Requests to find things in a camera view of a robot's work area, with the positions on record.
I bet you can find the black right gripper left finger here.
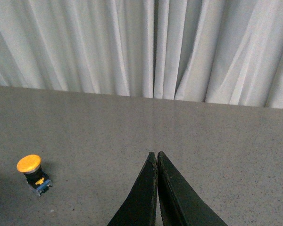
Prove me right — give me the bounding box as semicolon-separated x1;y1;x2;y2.
108;152;158;226

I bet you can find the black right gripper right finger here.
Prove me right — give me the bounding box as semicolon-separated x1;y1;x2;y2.
158;151;226;226

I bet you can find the yellow mushroom push button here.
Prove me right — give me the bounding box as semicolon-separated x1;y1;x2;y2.
17;154;53;197

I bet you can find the white pleated curtain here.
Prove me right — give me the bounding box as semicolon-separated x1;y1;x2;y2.
0;0;283;108

